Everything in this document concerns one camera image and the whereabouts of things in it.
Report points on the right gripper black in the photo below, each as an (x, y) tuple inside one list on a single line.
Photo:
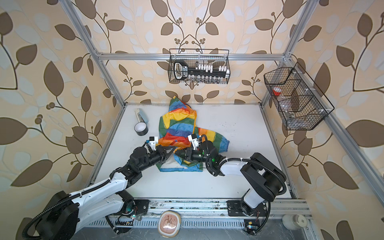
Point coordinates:
[(189, 154)]

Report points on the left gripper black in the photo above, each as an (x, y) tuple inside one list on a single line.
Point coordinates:
[(162, 154)]

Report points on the rainbow striped jacket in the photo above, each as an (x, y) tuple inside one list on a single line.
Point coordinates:
[(174, 129)]

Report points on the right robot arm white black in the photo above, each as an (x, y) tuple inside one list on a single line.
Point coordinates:
[(266, 180)]

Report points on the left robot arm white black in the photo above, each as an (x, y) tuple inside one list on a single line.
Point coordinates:
[(66, 214)]

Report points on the black tape roll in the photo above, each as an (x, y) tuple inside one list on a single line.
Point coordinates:
[(141, 129)]

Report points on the pink round timer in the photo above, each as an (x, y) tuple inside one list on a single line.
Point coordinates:
[(169, 224)]

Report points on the white round container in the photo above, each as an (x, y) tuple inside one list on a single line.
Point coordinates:
[(294, 222)]

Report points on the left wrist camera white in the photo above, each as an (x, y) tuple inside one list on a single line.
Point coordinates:
[(153, 142)]

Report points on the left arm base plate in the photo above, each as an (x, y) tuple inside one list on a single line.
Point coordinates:
[(133, 207)]

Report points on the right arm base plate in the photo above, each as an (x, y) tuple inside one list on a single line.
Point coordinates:
[(237, 208)]

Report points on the black socket set rail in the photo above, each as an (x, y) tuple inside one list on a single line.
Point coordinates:
[(196, 71)]

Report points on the back wire basket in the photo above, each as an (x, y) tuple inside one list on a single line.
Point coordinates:
[(217, 57)]

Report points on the wire basket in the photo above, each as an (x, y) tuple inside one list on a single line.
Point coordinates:
[(303, 105), (217, 57)]

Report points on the right wire basket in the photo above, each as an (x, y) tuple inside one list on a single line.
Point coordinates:
[(303, 105)]

